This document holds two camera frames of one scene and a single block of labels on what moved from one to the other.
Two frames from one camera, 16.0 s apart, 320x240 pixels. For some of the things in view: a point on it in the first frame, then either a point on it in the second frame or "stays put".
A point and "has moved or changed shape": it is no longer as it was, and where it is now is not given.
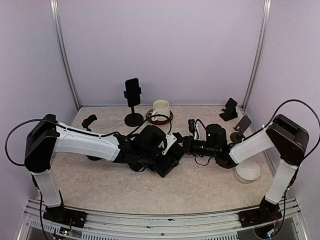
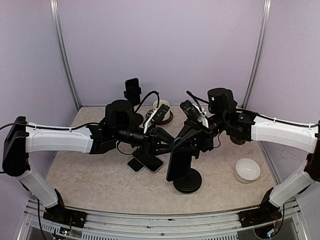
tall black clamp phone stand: [133, 119] has moved or changed shape
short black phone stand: [85, 124] -> [190, 183]
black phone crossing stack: [165, 165] -> [179, 165]
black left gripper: [168, 160] -> [152, 140]
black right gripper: [187, 144] -> [203, 140]
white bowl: [247, 171] stays put
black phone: [132, 88] stays put
